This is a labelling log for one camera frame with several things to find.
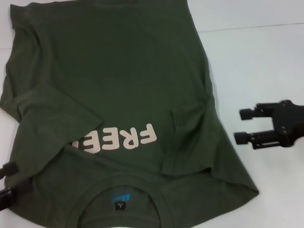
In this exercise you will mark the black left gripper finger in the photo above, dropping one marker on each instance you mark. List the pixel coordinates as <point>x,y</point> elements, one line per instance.
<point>10,169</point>
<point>7,194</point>

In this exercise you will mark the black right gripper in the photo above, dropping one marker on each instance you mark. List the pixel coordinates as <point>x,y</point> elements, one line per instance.
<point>289,123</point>

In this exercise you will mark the dark green FREE t-shirt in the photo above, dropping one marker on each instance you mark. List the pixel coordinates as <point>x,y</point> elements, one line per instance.
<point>118,71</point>

